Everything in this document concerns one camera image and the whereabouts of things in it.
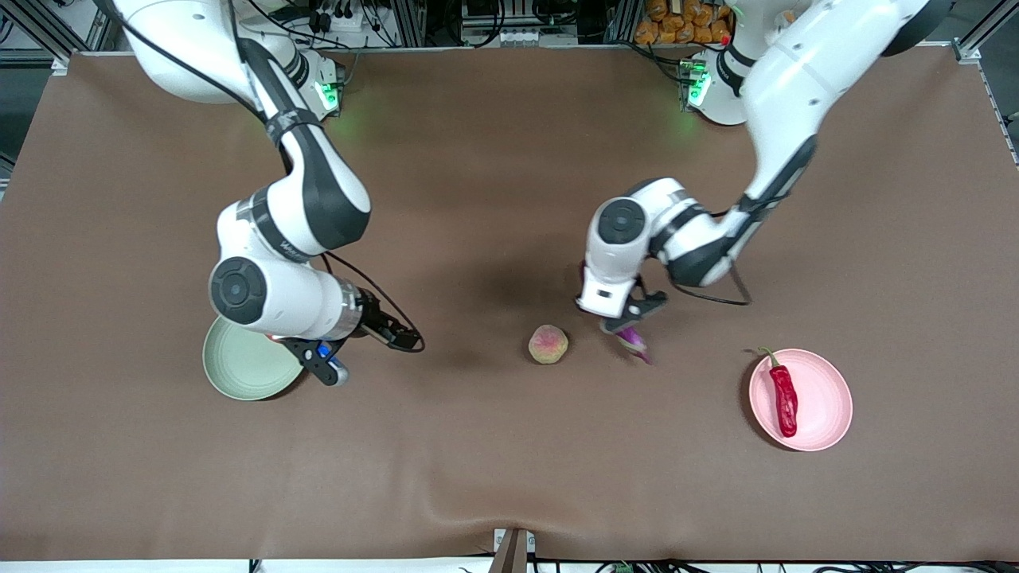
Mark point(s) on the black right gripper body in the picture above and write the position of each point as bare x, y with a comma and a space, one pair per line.
374, 319

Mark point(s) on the pink yellow peach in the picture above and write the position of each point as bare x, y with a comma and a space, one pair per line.
548, 344

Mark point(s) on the red chili pepper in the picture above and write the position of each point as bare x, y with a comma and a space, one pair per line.
785, 398

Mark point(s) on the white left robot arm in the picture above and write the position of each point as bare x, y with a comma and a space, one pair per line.
796, 79

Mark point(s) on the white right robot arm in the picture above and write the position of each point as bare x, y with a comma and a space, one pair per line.
271, 294

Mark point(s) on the brown table mat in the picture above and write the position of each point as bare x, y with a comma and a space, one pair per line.
478, 438

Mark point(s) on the pale green round plate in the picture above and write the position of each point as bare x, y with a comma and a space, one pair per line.
243, 370

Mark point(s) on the white power strip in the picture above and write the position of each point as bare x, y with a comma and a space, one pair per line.
342, 16

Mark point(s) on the grey electronics box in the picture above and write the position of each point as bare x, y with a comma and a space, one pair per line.
517, 24

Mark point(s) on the bag of orange snacks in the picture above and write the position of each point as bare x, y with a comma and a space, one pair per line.
677, 24

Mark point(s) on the pink round plate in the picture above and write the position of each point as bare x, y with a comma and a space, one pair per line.
820, 399

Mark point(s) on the metal table edge bracket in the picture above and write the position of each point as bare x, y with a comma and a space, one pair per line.
513, 549

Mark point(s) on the aluminium frame post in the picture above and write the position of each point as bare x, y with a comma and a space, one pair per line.
411, 22

